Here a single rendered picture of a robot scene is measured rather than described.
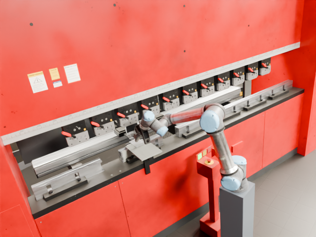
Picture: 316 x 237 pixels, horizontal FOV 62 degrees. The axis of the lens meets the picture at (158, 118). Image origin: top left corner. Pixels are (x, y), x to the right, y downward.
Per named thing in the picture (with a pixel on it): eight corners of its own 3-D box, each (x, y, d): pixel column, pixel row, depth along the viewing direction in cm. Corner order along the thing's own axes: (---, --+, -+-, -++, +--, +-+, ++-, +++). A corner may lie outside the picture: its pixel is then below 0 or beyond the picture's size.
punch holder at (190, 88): (184, 105, 225) (182, 86, 218) (178, 102, 231) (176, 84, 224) (197, 99, 231) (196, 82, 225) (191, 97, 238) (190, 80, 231)
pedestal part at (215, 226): (222, 244, 231) (221, 234, 226) (200, 229, 249) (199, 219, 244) (235, 231, 242) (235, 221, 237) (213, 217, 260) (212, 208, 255)
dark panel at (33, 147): (24, 164, 220) (5, 117, 202) (24, 163, 222) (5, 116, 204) (140, 121, 271) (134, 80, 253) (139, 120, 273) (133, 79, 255)
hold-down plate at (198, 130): (185, 138, 232) (185, 136, 231) (182, 136, 236) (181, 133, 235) (211, 127, 245) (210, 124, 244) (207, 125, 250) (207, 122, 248)
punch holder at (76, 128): (69, 147, 179) (62, 126, 173) (66, 143, 186) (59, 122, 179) (90, 140, 186) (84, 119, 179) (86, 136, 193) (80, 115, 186)
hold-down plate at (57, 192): (45, 201, 177) (44, 198, 176) (44, 197, 182) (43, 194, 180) (88, 182, 191) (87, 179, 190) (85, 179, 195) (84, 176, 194)
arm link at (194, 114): (226, 96, 165) (163, 110, 193) (221, 102, 156) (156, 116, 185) (232, 113, 168) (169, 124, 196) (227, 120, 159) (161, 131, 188)
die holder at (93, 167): (36, 201, 180) (32, 190, 176) (35, 196, 184) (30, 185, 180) (104, 170, 202) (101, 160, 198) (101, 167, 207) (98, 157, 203)
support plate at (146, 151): (141, 161, 187) (141, 160, 187) (125, 147, 208) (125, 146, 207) (162, 152, 195) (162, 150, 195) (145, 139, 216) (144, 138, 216)
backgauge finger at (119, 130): (127, 144, 214) (126, 138, 211) (114, 133, 234) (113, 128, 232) (139, 138, 219) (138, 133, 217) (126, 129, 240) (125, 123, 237)
